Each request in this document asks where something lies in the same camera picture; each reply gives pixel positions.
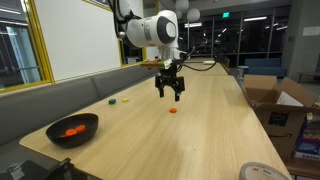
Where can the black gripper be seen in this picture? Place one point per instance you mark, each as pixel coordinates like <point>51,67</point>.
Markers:
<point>170,80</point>

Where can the orange cylindrical block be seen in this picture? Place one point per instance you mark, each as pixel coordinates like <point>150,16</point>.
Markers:
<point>173,110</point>

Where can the orange carrot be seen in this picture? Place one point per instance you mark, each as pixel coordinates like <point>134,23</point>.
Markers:
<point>70,132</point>

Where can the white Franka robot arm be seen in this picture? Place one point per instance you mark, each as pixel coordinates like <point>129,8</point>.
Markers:
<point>156,30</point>

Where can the black bowl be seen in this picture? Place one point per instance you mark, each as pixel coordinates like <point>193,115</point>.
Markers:
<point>76,141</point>

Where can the yellow block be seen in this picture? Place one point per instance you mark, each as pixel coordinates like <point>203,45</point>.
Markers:
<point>125,99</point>

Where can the white plate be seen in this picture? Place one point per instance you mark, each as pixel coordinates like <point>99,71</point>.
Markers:
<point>209,62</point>

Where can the light wooden table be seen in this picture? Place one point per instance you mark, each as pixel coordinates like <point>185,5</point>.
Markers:
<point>220,70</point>

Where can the green block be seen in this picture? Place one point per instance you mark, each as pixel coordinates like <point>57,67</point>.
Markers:
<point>112,101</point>

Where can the white globe lamp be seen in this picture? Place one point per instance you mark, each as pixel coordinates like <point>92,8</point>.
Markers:
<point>181,4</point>
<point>193,15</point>

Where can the green exit sign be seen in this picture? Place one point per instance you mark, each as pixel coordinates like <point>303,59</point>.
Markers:
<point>226,14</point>

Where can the blue sofa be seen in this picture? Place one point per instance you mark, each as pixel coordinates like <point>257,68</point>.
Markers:
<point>265,66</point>

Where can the white board panel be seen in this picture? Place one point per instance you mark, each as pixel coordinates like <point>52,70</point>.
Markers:
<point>76,36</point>

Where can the cardboard box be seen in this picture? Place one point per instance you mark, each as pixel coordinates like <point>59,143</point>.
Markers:
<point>280,115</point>

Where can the grey upholstered bench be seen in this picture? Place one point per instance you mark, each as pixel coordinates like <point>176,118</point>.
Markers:
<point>50,100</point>

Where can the white paper sheet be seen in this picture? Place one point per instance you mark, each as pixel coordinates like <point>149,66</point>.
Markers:
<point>289,99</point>

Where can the grey tape roll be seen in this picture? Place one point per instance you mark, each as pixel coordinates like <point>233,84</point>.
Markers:
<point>263,171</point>

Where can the low wooden bench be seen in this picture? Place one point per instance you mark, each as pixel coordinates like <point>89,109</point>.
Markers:
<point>308,75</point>

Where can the blue product box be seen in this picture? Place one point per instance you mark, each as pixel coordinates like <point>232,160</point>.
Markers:
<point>308,143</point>

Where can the white paper notice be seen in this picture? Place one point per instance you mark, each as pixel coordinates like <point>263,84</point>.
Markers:
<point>311,30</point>

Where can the yellow framed window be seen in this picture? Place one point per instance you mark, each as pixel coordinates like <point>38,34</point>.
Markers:
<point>20,46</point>

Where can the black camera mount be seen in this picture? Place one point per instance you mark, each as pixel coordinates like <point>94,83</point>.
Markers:
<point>33,170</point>

